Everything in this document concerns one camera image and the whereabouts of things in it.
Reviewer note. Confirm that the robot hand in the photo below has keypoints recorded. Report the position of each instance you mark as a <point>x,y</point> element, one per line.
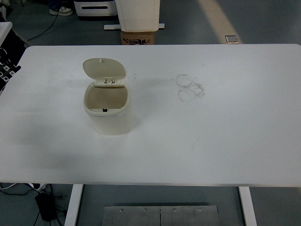
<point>9,58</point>

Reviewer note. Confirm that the small cream trash bin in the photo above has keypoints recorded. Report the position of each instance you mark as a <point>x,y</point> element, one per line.
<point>110,122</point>

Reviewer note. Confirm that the large white plastic bin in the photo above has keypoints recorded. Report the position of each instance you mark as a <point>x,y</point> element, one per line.
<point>138,16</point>

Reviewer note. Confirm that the person's foot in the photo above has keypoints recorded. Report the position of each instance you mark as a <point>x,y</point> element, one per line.
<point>62,10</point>

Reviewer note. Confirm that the white appliance with dark slot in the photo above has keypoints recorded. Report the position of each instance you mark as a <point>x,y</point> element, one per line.
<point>94,14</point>

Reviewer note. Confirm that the white floor foot bar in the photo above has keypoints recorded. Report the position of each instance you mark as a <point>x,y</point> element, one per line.
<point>110,27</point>

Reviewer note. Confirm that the brown cardboard box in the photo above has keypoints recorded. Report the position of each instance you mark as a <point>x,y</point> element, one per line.
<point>137,37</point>

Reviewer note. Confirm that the white power strip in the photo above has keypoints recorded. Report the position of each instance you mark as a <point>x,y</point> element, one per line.
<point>38,186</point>

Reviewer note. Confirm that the black power adapter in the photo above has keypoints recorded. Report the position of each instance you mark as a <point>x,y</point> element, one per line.
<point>45,207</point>

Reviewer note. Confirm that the white table leg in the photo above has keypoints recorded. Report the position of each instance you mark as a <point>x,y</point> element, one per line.
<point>74,204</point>
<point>248,207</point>

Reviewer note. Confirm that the grey metal plate with screws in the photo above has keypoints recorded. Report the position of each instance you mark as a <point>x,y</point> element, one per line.
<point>160,216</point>

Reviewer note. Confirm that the grey floor socket plate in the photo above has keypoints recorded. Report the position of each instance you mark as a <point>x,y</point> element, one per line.
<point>232,39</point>

